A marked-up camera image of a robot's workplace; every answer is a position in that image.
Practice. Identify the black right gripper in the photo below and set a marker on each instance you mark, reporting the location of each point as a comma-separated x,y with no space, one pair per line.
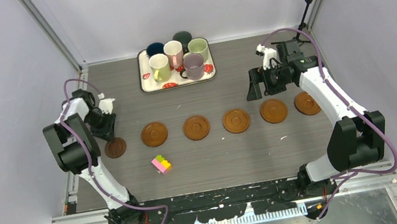
258,75

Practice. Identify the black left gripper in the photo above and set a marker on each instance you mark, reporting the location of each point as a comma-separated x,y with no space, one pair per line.
107,132

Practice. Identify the dark brown wooden coaster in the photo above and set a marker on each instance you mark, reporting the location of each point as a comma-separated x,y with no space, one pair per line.
115,148

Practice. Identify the large brown wooden coaster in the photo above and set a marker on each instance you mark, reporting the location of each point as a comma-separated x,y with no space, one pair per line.
236,121

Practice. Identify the light green mug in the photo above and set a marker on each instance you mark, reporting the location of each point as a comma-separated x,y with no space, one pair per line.
159,63

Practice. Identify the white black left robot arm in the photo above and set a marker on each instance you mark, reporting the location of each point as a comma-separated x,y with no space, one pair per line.
72,139

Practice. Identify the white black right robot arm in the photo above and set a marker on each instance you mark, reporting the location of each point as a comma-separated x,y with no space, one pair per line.
358,135

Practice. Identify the white strawberry print tray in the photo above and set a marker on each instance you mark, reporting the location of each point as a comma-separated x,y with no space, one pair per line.
149,85

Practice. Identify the purple mug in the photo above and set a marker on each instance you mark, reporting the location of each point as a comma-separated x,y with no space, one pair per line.
193,67

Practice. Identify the pale green mug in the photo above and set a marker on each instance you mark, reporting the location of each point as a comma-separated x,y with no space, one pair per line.
199,46

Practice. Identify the pink green yellow toy block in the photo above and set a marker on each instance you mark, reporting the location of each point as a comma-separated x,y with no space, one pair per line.
161,164

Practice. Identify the dark green mug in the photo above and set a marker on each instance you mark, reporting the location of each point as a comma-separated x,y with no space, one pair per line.
184,37

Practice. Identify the pink mug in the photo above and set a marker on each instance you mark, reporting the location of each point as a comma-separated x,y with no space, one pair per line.
174,51

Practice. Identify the dark blue mug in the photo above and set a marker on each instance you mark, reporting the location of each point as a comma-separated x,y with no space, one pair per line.
155,48

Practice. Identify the black tripod stand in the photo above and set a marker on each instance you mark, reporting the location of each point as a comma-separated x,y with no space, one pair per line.
302,24

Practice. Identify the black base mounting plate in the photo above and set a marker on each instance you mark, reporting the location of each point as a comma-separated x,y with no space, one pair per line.
222,204

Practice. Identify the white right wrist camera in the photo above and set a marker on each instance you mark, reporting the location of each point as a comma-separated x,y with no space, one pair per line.
269,55

